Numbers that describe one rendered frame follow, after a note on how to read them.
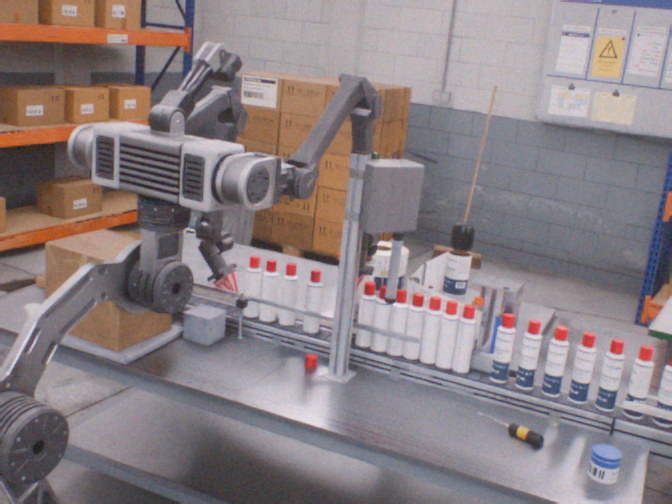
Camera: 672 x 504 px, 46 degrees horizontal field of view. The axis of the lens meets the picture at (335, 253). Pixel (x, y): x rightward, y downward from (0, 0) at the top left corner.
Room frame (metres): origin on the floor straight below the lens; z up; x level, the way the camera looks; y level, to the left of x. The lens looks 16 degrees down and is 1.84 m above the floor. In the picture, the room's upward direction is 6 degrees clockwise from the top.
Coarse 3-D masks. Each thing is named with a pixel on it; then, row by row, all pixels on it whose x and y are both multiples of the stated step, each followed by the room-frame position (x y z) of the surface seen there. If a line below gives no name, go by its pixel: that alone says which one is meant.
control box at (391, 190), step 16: (384, 160) 2.24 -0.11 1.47; (400, 160) 2.27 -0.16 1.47; (368, 176) 2.15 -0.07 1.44; (384, 176) 2.15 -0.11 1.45; (400, 176) 2.18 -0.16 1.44; (416, 176) 2.21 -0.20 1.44; (368, 192) 2.15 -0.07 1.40; (384, 192) 2.16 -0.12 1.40; (400, 192) 2.19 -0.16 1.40; (416, 192) 2.22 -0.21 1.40; (368, 208) 2.14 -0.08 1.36; (384, 208) 2.16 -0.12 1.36; (400, 208) 2.19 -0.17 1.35; (416, 208) 2.22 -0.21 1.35; (368, 224) 2.14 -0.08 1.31; (384, 224) 2.16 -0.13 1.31; (400, 224) 2.19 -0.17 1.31; (416, 224) 2.22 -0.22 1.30
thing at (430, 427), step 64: (192, 256) 3.22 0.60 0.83; (0, 320) 2.34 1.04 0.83; (192, 384) 2.03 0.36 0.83; (256, 384) 2.07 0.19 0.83; (320, 384) 2.11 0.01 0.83; (384, 384) 2.16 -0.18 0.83; (384, 448) 1.79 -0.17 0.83; (448, 448) 1.82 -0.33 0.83; (512, 448) 1.85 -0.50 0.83; (576, 448) 1.88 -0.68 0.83; (640, 448) 1.92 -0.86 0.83
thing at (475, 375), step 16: (192, 304) 2.52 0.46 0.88; (208, 304) 2.54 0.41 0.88; (224, 304) 2.55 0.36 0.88; (256, 320) 2.44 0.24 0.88; (320, 336) 2.35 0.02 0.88; (368, 352) 2.27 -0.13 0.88; (432, 368) 2.19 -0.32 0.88; (496, 384) 2.12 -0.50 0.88; (512, 384) 2.14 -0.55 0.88; (560, 400) 2.06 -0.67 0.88; (592, 400) 2.08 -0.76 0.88; (608, 416) 1.99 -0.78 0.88
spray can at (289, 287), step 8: (288, 264) 2.42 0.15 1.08; (296, 264) 2.43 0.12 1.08; (288, 272) 2.42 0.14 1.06; (288, 280) 2.41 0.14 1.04; (296, 280) 2.42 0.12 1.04; (288, 288) 2.41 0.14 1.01; (296, 288) 2.42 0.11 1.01; (288, 296) 2.41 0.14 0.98; (296, 296) 2.43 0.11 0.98; (288, 304) 2.41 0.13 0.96; (280, 312) 2.42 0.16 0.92; (288, 312) 2.41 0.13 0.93; (280, 320) 2.42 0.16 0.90; (288, 320) 2.41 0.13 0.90
